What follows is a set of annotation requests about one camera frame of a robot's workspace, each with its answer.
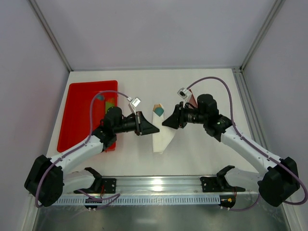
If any teal plastic spoon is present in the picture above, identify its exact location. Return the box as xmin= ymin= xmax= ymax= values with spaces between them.
xmin=154 ymin=107 xmax=164 ymax=117

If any brown utensil case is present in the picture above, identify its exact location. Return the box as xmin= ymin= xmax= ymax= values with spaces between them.
xmin=189 ymin=89 xmax=198 ymax=107

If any white paper napkin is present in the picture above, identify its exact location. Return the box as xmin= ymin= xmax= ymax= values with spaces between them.
xmin=152 ymin=105 xmax=176 ymax=154

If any orange plastic fork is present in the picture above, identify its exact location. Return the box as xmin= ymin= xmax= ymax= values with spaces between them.
xmin=154 ymin=104 xmax=162 ymax=110

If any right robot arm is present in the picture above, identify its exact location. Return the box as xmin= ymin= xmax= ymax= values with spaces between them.
xmin=162 ymin=90 xmax=300 ymax=207

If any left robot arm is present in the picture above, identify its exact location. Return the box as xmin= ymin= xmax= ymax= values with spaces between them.
xmin=24 ymin=107 xmax=160 ymax=207

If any green rolled napkin bundle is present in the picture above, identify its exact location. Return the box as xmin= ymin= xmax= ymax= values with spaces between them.
xmin=105 ymin=98 xmax=116 ymax=113

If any red plastic tray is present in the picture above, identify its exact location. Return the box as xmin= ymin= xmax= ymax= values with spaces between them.
xmin=57 ymin=80 xmax=118 ymax=152

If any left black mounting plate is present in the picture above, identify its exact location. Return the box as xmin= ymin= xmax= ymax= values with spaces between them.
xmin=101 ymin=178 xmax=117 ymax=194

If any black mounting plate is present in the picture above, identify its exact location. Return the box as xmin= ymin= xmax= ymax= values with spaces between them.
xmin=101 ymin=178 xmax=117 ymax=194
xmin=200 ymin=176 xmax=246 ymax=193

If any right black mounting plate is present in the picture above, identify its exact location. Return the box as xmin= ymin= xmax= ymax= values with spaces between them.
xmin=200 ymin=176 xmax=246 ymax=193

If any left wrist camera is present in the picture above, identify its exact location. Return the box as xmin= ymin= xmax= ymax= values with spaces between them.
xmin=128 ymin=97 xmax=141 ymax=118

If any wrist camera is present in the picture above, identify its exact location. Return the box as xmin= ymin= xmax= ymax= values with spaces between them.
xmin=177 ymin=88 xmax=192 ymax=107
xmin=128 ymin=97 xmax=141 ymax=118

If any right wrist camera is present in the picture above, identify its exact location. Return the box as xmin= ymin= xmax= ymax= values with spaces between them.
xmin=177 ymin=88 xmax=192 ymax=107

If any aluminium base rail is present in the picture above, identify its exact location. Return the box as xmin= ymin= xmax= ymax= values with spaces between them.
xmin=55 ymin=175 xmax=263 ymax=194

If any right side aluminium rail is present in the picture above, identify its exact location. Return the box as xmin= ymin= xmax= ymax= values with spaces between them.
xmin=232 ymin=67 xmax=269 ymax=149

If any slotted cable duct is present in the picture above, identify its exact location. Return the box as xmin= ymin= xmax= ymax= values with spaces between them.
xmin=54 ymin=194 xmax=220 ymax=206

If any left aluminium frame post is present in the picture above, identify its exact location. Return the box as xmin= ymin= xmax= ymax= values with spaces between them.
xmin=27 ymin=0 xmax=73 ymax=72

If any aluminium frame post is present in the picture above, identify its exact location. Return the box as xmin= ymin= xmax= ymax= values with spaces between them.
xmin=27 ymin=0 xmax=73 ymax=72
xmin=240 ymin=0 xmax=285 ymax=72

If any right aluminium frame post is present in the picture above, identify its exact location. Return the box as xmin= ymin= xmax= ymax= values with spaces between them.
xmin=240 ymin=0 xmax=285 ymax=72

